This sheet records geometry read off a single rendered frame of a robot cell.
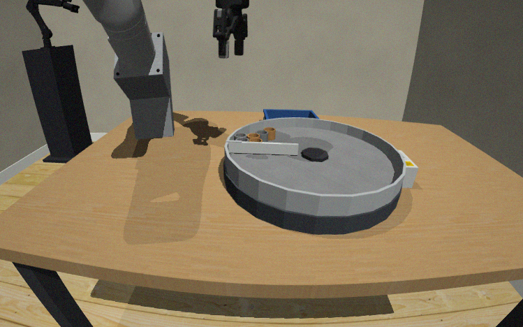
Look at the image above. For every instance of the blue crate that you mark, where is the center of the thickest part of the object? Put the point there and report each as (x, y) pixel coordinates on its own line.
(272, 114)

